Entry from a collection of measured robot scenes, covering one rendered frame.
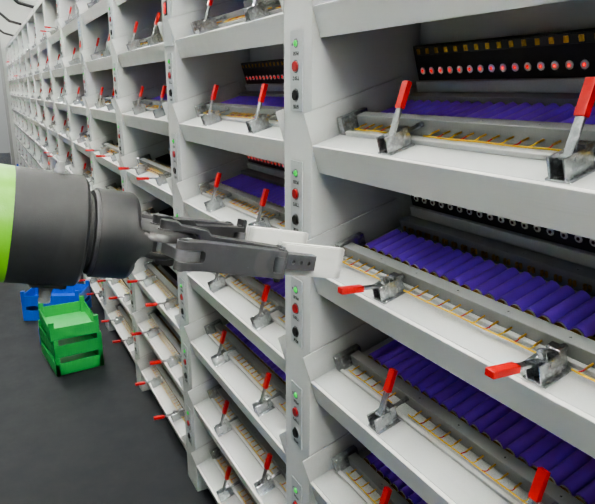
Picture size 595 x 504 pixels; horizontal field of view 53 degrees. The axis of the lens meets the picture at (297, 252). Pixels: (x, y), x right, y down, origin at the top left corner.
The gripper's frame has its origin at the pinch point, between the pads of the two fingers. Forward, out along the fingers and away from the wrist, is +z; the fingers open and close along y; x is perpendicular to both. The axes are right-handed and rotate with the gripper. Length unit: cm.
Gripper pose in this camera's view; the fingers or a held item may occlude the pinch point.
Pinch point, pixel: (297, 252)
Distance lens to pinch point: 59.6
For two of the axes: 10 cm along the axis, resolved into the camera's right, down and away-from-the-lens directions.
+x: 1.9, -9.7, -1.6
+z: 8.7, 0.8, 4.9
